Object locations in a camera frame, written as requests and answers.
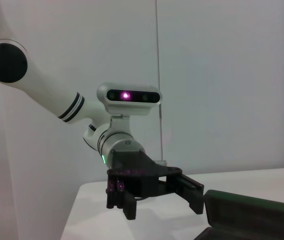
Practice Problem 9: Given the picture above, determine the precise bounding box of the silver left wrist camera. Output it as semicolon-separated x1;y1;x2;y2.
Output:
96;81;163;118

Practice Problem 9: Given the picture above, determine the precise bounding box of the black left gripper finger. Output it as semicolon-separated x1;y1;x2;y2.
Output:
166;173;205;216
105;174;139;221

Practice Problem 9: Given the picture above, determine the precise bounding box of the green glasses case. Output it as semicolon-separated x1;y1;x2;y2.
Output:
196;189;284;240

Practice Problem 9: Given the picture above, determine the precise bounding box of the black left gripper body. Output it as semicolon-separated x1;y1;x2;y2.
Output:
106;149;183;199

